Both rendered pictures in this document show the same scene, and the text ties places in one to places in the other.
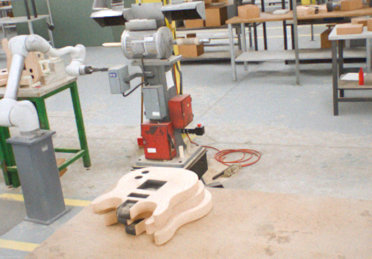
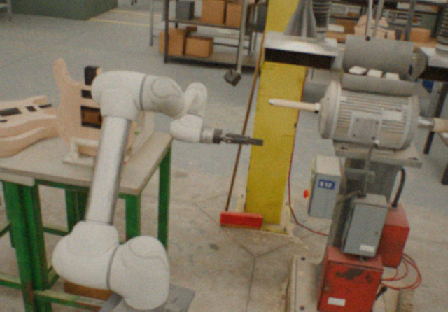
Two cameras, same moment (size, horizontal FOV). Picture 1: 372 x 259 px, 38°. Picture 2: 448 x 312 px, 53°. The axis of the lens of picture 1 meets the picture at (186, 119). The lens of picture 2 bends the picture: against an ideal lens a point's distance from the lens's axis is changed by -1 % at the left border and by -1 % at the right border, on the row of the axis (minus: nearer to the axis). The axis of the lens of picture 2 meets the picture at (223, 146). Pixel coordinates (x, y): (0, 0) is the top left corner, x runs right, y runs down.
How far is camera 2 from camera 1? 3.13 m
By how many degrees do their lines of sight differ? 18
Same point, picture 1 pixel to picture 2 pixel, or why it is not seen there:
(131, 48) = (346, 125)
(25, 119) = (150, 288)
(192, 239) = not seen: outside the picture
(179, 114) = (399, 247)
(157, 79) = (379, 185)
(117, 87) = (327, 207)
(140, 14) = (360, 56)
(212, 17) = (236, 15)
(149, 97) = (364, 221)
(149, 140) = (339, 287)
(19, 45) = (126, 98)
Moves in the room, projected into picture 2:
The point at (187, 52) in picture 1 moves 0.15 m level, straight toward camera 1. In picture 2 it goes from (197, 51) to (198, 54)
